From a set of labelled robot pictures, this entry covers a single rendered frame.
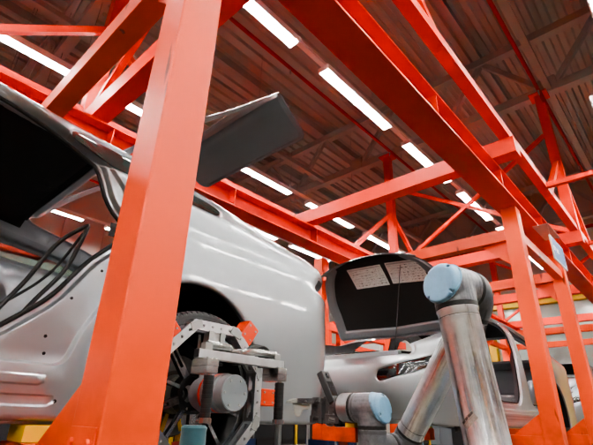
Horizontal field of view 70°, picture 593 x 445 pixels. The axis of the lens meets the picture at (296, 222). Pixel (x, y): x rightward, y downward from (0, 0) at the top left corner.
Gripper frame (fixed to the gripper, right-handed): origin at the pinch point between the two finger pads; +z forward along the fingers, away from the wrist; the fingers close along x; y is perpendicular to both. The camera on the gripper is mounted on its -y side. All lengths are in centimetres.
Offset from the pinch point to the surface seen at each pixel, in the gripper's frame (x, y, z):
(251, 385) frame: 7.9, -6.5, 34.7
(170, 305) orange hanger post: -63, -22, -7
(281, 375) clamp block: -1.0, -8.9, 8.5
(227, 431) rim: 2.1, 11.8, 41.8
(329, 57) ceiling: 404, -681, 297
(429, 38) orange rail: 111, -258, -25
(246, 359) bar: -16.6, -13.4, 11.5
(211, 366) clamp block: -34.8, -9.0, 8.5
